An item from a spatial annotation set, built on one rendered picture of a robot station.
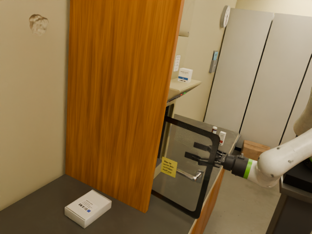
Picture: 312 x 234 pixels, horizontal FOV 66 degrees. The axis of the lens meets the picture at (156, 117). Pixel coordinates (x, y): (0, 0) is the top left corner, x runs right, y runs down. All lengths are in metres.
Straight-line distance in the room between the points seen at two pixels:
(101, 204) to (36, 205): 0.28
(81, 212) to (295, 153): 0.88
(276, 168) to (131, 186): 0.61
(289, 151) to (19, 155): 1.10
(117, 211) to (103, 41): 0.74
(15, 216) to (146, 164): 0.57
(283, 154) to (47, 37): 1.04
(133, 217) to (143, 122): 0.43
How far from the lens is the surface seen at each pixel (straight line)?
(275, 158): 1.04
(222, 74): 4.10
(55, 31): 1.16
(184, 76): 1.15
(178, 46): 1.18
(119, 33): 1.00
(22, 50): 1.07
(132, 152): 1.06
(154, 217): 1.17
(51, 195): 1.27
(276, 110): 4.11
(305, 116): 1.51
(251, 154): 3.94
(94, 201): 1.16
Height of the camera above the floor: 1.72
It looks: 20 degrees down
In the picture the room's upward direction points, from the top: 9 degrees clockwise
